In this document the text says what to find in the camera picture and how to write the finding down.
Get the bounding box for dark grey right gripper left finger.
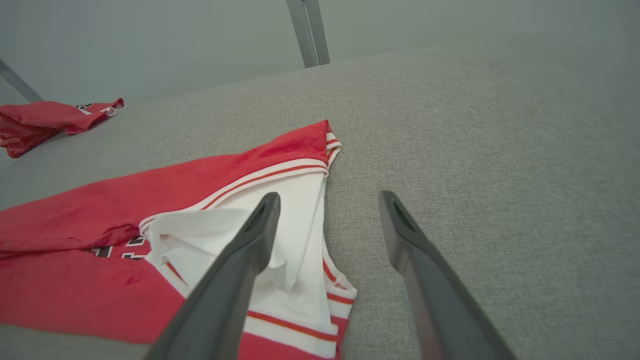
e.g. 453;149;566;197
145;192;282;360

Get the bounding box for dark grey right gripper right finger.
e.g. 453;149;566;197
378;190;517;360

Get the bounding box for grey fabric sofa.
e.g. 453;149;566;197
0;30;640;360

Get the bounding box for red white basketball jersey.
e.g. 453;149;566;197
0;119;359;360

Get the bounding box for grey metal post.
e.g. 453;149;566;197
286;0;331;69

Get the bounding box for red white basketball shorts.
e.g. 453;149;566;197
0;98;126;159

